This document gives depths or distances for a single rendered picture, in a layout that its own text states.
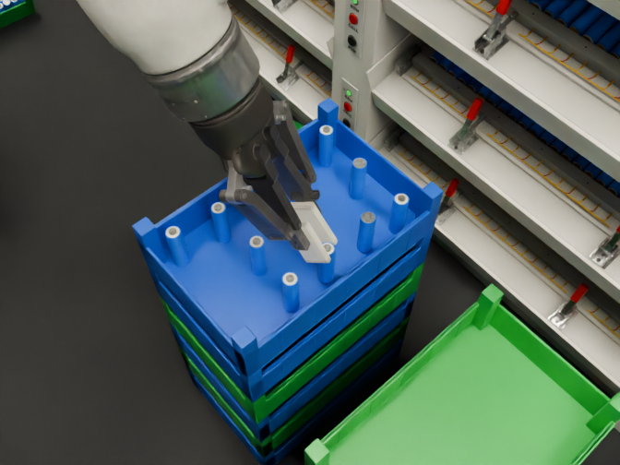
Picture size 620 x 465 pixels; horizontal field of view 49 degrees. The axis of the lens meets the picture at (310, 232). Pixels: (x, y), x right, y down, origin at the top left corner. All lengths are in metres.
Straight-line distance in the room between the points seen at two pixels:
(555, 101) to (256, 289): 0.44
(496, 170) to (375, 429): 0.45
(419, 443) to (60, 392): 0.66
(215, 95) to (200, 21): 0.06
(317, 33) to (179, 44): 0.73
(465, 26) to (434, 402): 0.50
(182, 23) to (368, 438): 0.51
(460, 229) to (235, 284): 0.53
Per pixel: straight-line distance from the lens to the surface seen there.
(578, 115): 0.91
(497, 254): 1.22
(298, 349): 0.82
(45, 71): 1.74
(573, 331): 1.19
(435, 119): 1.12
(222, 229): 0.83
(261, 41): 1.51
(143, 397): 1.22
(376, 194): 0.89
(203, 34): 0.55
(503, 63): 0.95
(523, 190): 1.06
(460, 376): 0.87
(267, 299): 0.81
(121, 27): 0.54
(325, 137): 0.87
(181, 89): 0.57
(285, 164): 0.68
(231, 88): 0.57
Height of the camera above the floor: 1.12
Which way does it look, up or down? 57 degrees down
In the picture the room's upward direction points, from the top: straight up
